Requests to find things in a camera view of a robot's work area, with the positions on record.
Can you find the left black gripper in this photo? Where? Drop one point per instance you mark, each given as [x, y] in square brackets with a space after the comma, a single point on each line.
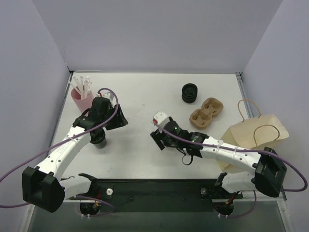
[118, 117]

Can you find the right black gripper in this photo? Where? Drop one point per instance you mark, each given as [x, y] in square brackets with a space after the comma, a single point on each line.
[159, 137]

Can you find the brown pulp cup carrier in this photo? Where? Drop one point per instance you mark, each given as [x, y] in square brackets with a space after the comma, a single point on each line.
[202, 117]

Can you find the stack of black lids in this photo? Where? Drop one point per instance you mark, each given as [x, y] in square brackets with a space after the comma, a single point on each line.
[189, 93]

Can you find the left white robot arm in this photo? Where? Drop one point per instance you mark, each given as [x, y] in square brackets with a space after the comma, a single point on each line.
[43, 185]

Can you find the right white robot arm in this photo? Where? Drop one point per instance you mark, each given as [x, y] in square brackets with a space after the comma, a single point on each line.
[260, 170]

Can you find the pink straw holder cup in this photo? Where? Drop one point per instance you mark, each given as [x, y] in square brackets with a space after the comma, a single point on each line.
[82, 104]

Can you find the white wrapped straws bundle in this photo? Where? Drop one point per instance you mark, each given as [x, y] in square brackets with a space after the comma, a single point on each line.
[81, 85]

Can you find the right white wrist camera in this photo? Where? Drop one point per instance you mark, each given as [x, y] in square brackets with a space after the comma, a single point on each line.
[160, 119]

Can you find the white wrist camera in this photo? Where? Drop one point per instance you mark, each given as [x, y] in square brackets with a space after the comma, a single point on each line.
[107, 95]
[160, 119]

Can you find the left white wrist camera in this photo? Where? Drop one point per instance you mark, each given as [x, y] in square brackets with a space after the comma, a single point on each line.
[107, 95]

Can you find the black mounting base plate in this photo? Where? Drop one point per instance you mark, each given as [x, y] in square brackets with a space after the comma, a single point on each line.
[153, 195]

